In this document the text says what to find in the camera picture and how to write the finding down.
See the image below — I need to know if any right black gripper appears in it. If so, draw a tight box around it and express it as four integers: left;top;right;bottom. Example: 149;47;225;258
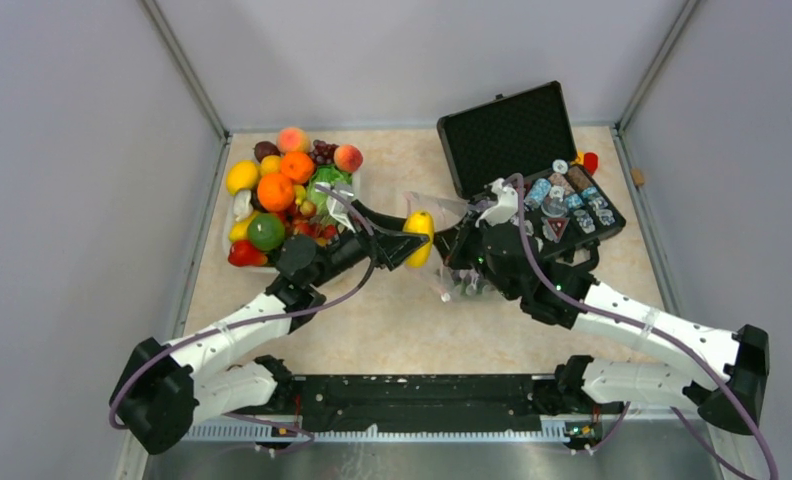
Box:
430;209;520;301

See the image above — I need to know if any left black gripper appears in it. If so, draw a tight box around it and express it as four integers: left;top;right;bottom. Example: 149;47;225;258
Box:
309;200;429;288

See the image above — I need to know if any yellow mango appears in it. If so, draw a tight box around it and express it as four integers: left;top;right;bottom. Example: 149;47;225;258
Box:
402;210;436;270

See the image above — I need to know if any peach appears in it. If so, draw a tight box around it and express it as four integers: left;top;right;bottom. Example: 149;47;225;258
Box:
276;126;311;154
333;144;364;174

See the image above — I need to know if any clear zip top bag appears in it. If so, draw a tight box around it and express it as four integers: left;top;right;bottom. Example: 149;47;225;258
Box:
404;191;499;304

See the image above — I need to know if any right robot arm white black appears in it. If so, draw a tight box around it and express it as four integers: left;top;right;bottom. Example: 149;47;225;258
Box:
434;213;770;435

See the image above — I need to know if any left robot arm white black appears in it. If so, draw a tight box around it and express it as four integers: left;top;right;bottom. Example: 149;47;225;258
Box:
109;201;435;455

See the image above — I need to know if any strawberry cluster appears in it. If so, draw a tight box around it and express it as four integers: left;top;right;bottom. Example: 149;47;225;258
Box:
281;185;339;246

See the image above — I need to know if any green lettuce leaf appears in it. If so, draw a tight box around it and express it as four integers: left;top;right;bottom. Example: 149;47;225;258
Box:
306;165;353;214

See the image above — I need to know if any dark grapes bunch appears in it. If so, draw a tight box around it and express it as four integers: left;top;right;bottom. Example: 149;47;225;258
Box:
308;139;339;166

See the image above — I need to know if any black poker chip case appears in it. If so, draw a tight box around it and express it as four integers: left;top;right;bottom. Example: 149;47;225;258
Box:
437;81;627;260

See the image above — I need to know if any large orange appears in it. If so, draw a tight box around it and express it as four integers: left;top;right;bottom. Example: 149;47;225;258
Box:
257;172;296;212

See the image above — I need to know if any white fruit tray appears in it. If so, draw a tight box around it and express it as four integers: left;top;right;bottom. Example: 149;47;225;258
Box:
222;168;364;276

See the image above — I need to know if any red small object behind case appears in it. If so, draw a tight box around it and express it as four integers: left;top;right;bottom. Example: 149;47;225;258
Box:
574;151;599;175

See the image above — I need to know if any dark plum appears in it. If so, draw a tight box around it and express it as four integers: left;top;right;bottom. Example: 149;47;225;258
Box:
253;141;281;162

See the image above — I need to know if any yellow lemon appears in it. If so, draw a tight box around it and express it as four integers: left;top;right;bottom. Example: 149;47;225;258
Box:
225;160;260;196

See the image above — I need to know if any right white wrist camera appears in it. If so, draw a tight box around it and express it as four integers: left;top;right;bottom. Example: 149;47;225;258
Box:
476;178;519;227

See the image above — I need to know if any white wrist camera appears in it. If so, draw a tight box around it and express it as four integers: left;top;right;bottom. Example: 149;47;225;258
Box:
476;178;519;227
325;182;356;232

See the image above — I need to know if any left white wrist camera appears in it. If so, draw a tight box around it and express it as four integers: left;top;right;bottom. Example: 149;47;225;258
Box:
325;182;356;232

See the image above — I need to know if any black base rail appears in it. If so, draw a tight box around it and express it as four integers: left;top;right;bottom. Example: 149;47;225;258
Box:
246;374;623;433

